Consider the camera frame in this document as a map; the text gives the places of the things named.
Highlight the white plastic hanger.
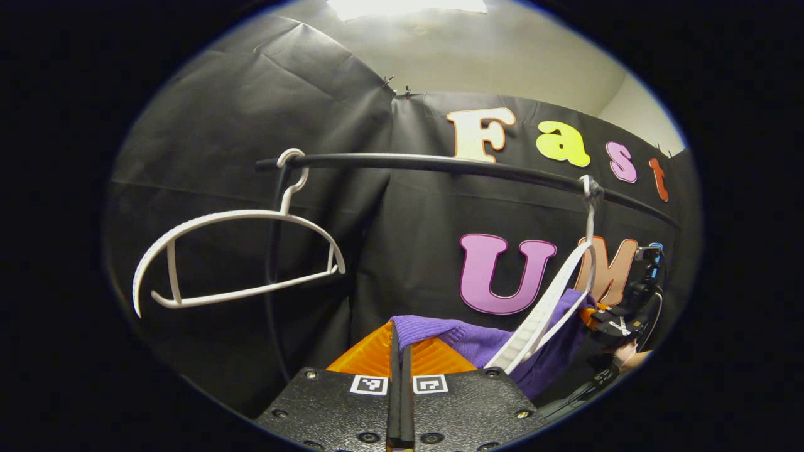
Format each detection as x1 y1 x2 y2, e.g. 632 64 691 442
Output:
131 148 347 319
482 174 605 375

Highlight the purple ribbed shirt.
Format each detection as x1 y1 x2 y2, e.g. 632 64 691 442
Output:
389 289 597 401

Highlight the black clothes rack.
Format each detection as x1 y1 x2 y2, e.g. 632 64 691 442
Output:
254 152 680 385

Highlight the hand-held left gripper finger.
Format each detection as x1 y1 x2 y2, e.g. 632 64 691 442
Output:
401 336 553 452
254 321 403 452

